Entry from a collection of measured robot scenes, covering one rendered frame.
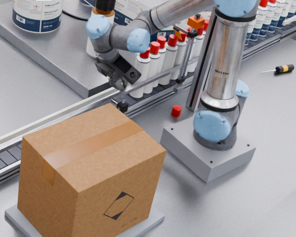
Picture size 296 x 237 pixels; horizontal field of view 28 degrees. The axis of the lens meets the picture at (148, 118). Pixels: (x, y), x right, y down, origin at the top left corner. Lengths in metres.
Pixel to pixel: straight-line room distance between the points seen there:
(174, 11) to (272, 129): 0.69
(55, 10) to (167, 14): 0.69
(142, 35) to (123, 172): 0.49
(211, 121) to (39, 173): 0.55
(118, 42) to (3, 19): 0.82
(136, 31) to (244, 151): 0.57
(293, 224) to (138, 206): 0.54
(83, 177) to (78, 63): 0.91
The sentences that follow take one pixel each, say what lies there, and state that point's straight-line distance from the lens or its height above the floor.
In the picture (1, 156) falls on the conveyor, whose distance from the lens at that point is 1.85.
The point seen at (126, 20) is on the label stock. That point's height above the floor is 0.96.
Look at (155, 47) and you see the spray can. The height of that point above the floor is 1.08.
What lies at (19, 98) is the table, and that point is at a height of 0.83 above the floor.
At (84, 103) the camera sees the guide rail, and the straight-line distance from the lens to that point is 2.04.
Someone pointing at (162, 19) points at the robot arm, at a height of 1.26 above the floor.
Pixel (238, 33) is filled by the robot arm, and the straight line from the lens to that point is 1.67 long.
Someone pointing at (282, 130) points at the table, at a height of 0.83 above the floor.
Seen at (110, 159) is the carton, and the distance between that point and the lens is 1.52.
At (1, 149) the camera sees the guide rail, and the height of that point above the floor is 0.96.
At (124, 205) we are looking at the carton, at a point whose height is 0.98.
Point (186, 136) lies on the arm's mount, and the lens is 2.01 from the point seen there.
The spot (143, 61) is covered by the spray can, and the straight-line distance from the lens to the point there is 2.07.
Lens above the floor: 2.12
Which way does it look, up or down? 37 degrees down
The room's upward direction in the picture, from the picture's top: 13 degrees clockwise
